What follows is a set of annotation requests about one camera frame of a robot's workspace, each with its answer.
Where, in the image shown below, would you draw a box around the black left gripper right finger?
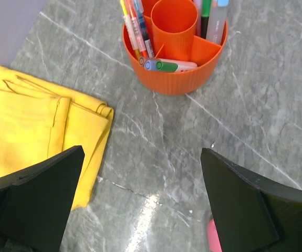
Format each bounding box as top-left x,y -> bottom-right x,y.
201,148 -> 302,251

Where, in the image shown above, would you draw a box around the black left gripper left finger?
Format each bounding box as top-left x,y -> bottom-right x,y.
0,145 -> 85,251

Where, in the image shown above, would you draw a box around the white marker green cap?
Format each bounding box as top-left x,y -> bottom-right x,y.
155,58 -> 198,73

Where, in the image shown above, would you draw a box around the white marker blue cap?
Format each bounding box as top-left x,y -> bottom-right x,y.
143,59 -> 160,71

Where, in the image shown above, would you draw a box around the orange pen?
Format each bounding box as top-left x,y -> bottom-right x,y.
126,0 -> 148,57

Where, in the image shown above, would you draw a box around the clear tube blue cap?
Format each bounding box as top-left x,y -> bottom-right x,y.
206,0 -> 230,45

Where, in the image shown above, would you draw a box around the orange round divided container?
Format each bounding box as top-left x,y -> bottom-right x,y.
122,0 -> 229,96

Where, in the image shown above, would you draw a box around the black green highlighter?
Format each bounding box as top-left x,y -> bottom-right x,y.
201,0 -> 212,39

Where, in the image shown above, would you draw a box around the white marker brown cap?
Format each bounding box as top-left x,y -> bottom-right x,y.
138,57 -> 150,66

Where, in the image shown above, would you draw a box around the yellow pencil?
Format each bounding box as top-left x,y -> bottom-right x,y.
119,0 -> 140,59

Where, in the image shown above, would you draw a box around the dark blue pen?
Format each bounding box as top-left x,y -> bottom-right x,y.
133,0 -> 154,58

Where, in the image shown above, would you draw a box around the yellow folded cloth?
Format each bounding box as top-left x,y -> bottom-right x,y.
0,66 -> 114,209

